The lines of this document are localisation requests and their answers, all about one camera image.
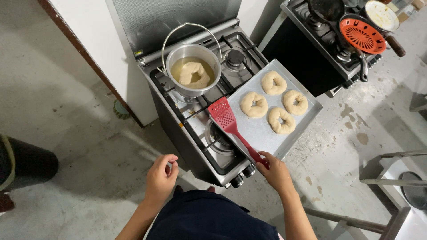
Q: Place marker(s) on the metal baking tray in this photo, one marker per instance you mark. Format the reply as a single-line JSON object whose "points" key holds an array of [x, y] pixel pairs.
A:
{"points": [[267, 116]]}

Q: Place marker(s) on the white table with black plate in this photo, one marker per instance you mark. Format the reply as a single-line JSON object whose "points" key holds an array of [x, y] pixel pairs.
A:
{"points": [[400, 186]]}

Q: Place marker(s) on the orange plastic strainer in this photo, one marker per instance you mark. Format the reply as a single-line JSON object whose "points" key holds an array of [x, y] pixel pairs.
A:
{"points": [[362, 35]]}

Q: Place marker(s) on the person's right fingers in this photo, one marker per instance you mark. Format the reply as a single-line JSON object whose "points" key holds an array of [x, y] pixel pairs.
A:
{"points": [[262, 160]]}

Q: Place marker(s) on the black frying pan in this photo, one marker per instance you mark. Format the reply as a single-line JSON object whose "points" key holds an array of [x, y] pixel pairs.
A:
{"points": [[325, 9]]}

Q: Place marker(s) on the pan with white residue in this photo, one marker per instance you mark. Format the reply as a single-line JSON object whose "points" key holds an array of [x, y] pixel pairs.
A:
{"points": [[382, 15]]}

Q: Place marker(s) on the person's dark apron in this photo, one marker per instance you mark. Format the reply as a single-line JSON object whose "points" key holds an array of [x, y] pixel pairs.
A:
{"points": [[213, 216]]}

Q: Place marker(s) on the steel gas stove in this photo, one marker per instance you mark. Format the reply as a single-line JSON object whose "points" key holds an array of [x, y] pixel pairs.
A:
{"points": [[186, 110]]}

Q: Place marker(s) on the person's right hand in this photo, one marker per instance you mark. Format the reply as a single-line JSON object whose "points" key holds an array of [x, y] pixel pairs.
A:
{"points": [[275, 173]]}

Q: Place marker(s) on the red slotted spatula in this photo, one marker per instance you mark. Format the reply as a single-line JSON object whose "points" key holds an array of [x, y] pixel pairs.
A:
{"points": [[230, 128]]}

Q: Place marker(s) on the person's left hand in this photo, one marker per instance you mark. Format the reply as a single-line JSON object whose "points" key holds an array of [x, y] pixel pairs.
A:
{"points": [[160, 181]]}

